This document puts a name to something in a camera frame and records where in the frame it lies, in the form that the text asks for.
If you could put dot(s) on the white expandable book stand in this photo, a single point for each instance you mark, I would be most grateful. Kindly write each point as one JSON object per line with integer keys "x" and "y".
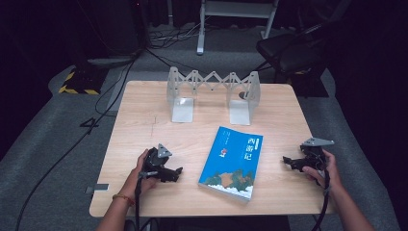
{"x": 211, "y": 93}

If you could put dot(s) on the blue paperback book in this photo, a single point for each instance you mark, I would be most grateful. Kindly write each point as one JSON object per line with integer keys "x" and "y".
{"x": 232, "y": 162}

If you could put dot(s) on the yellow black striped base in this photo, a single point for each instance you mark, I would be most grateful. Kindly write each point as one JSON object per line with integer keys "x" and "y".
{"x": 81, "y": 82}

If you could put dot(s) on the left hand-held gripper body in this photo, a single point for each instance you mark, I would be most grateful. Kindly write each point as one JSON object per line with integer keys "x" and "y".
{"x": 154, "y": 161}

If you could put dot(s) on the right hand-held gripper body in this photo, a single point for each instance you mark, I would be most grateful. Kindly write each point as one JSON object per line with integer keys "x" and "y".
{"x": 314, "y": 153}

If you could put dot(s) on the grey tape strip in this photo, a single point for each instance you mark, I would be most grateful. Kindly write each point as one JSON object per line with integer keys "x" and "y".
{"x": 97, "y": 188}

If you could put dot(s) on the white metal stand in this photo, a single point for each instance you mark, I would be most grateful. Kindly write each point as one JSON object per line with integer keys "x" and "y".
{"x": 235, "y": 11}

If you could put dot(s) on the black folding chair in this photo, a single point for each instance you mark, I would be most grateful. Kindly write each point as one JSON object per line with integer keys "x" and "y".
{"x": 288, "y": 51}

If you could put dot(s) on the person's right hand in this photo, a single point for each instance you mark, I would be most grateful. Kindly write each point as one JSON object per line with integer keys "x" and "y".
{"x": 328, "y": 171}

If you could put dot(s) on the person's left hand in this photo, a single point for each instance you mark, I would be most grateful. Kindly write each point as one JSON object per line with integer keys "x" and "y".
{"x": 136, "y": 181}

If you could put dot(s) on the grey flat floor plate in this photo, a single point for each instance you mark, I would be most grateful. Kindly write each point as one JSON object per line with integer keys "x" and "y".
{"x": 110, "y": 61}

